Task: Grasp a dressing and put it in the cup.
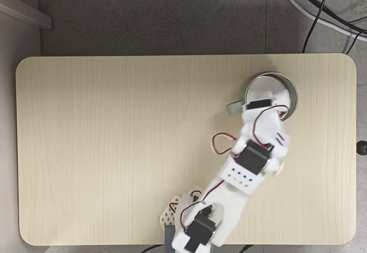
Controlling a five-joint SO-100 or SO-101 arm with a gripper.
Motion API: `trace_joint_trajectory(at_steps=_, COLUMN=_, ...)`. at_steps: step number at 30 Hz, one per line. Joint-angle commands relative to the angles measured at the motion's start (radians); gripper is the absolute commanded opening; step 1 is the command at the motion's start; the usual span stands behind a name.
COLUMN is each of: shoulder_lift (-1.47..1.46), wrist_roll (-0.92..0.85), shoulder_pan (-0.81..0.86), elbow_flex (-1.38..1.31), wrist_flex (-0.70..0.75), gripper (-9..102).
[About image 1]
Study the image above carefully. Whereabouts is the black round knob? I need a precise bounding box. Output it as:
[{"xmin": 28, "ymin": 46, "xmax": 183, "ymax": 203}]
[{"xmin": 356, "ymin": 140, "xmax": 367, "ymax": 157}]

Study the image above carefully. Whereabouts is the white wooden ledge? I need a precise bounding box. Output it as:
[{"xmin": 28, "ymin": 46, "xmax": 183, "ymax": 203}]
[{"xmin": 0, "ymin": 0, "xmax": 53, "ymax": 30}]

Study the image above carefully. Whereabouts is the red black white servo wire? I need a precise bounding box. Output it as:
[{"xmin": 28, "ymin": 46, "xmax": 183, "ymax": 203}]
[
  {"xmin": 211, "ymin": 133, "xmax": 239, "ymax": 156},
  {"xmin": 167, "ymin": 178, "xmax": 228, "ymax": 231},
  {"xmin": 252, "ymin": 105, "xmax": 289, "ymax": 151}
]

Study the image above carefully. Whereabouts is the metal cup pale green handle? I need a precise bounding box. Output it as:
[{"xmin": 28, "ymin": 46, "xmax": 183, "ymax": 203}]
[{"xmin": 225, "ymin": 71, "xmax": 299, "ymax": 122}]

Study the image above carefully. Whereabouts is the thick white cable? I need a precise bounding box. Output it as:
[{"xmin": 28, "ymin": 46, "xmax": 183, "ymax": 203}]
[{"xmin": 278, "ymin": 0, "xmax": 367, "ymax": 37}]

